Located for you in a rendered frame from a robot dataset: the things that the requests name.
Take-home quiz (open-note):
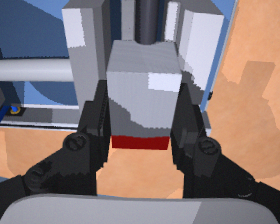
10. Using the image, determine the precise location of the grey rectangular block with red end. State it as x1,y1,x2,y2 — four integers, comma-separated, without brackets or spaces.
106,40,182,150

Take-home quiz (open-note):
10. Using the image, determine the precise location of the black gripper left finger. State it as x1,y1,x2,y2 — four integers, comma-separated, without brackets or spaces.
0,80,111,220

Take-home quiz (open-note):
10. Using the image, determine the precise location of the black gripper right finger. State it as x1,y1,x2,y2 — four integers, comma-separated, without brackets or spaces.
170,83,280,224

